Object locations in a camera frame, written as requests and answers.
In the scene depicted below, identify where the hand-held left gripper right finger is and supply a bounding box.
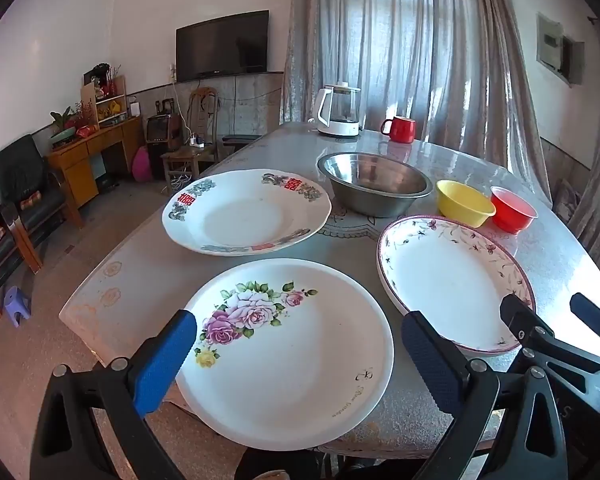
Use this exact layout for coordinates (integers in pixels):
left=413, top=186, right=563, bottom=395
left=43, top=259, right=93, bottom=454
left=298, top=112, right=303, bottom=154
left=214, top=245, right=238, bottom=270
left=401, top=310, right=571, bottom=480

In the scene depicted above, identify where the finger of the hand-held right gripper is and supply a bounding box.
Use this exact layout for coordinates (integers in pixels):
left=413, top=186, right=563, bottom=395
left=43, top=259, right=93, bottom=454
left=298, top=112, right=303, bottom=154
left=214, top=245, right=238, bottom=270
left=570, top=292, right=600, bottom=362
left=499, top=293, right=556, bottom=356

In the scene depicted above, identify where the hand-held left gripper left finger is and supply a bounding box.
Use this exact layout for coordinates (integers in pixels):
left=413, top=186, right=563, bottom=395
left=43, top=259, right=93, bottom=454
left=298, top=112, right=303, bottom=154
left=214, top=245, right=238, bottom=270
left=30, top=309, right=198, bottom=480

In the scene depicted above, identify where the white plate with purple rim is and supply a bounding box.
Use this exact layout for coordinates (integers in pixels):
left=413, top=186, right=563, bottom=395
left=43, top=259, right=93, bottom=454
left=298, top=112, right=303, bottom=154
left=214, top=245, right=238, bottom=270
left=376, top=215, right=537, bottom=357

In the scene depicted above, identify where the red plastic bowl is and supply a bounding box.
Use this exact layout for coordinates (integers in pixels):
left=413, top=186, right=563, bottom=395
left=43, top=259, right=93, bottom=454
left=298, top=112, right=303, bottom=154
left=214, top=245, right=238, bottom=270
left=490, top=186, right=539, bottom=234

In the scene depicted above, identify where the white plate with rose print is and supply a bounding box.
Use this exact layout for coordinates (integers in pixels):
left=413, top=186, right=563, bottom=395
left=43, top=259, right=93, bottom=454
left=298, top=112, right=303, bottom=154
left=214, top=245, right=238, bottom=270
left=174, top=258, right=395, bottom=452

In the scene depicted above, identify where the yellow plastic bowl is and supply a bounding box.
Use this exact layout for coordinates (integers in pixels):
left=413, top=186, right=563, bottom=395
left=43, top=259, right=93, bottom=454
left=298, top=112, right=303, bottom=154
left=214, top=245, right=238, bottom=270
left=436, top=180, right=497, bottom=229

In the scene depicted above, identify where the white plate with red characters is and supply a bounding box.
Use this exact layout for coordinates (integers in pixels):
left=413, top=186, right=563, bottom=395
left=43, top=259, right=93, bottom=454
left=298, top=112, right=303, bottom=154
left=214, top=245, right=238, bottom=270
left=161, top=170, right=332, bottom=257

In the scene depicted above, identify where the stainless steel bowl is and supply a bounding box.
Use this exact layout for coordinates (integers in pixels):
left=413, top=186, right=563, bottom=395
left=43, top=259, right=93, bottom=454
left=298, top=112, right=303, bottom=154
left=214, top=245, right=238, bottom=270
left=316, top=151, right=434, bottom=218

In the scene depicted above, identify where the grey cloth bundle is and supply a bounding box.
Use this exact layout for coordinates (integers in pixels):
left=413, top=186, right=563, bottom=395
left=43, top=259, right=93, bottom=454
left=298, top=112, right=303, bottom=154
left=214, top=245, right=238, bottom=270
left=554, top=180, right=581, bottom=217

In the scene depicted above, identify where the purple plastic stool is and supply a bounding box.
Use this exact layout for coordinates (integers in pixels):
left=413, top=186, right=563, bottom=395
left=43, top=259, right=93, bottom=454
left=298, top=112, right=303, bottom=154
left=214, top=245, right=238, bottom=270
left=2, top=286, right=32, bottom=328

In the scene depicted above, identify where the pink bag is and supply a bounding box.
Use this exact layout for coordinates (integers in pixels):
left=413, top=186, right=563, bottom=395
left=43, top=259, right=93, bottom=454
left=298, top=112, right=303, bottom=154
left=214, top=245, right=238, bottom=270
left=132, top=146, right=153, bottom=183

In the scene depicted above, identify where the brown wooden chair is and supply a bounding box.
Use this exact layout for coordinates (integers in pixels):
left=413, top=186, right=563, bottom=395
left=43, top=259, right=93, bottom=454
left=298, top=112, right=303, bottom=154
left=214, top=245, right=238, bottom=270
left=161, top=87, right=220, bottom=193

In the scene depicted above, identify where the orange wooden desk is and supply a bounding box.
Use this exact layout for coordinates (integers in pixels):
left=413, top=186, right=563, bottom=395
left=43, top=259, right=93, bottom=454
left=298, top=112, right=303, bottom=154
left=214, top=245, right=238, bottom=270
left=46, top=116, right=144, bottom=228

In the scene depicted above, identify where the red mug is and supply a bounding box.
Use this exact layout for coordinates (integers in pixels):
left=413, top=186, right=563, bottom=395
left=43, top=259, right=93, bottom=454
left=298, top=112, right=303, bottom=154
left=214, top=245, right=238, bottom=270
left=380, top=116, right=416, bottom=145

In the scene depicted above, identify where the black portable speaker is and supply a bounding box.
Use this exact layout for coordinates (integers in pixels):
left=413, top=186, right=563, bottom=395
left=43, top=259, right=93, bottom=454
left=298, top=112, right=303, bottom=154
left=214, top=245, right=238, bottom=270
left=145, top=114, right=172, bottom=152

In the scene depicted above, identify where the dark wooden bench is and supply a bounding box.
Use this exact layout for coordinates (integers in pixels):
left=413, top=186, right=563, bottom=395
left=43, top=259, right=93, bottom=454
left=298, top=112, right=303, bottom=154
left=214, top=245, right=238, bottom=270
left=222, top=134, right=263, bottom=153

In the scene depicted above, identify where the white electric glass kettle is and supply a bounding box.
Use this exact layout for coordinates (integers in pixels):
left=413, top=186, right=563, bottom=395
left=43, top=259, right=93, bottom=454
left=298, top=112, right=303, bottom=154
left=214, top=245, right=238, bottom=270
left=314, top=81, right=365, bottom=139

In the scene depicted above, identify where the green potted plant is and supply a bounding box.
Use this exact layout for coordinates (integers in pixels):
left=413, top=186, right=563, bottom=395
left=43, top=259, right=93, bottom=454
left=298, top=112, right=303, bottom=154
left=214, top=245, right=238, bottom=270
left=50, top=106, right=79, bottom=131

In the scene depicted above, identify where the small wooden shelf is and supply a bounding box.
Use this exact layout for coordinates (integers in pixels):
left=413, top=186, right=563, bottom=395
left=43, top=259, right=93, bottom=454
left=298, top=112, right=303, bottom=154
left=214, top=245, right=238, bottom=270
left=81, top=75, right=128, bottom=128

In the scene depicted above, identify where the black flat screen television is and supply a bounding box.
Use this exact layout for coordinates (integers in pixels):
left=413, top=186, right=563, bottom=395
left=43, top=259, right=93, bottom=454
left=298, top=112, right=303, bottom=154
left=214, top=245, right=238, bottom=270
left=175, top=10, right=270, bottom=83

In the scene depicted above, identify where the wall electrical panel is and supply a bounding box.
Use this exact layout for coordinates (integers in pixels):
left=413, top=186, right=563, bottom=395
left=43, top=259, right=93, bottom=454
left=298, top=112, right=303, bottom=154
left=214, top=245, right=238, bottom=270
left=536, top=12, right=586, bottom=86

